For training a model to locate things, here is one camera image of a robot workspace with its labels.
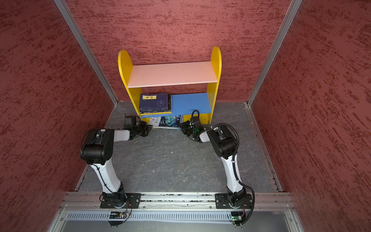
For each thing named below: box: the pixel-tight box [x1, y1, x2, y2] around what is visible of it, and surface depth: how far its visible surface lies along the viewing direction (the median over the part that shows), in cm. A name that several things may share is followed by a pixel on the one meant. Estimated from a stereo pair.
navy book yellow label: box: [139, 92, 168, 113], surface depth 96 cm
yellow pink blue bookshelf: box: [117, 46, 223, 125], surface depth 83 cm
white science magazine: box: [148, 115, 184, 130], surface depth 108 cm
